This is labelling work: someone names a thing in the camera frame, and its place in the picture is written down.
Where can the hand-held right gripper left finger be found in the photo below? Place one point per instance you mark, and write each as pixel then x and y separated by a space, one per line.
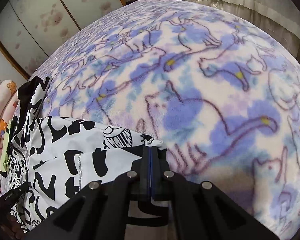
pixel 143 170

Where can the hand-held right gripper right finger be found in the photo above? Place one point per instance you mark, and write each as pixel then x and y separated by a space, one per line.
pixel 160 170

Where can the black white printed jacket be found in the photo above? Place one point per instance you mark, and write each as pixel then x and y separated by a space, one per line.
pixel 65 150

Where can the light green folded garment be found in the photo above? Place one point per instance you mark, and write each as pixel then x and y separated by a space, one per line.
pixel 7 142

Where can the rolled bear print quilt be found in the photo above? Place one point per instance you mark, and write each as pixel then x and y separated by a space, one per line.
pixel 5 105

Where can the purple cat print blanket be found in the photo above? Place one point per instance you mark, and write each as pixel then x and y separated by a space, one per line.
pixel 190 80

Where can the floral sliding door wardrobe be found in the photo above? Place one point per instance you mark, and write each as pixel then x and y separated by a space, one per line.
pixel 40 17

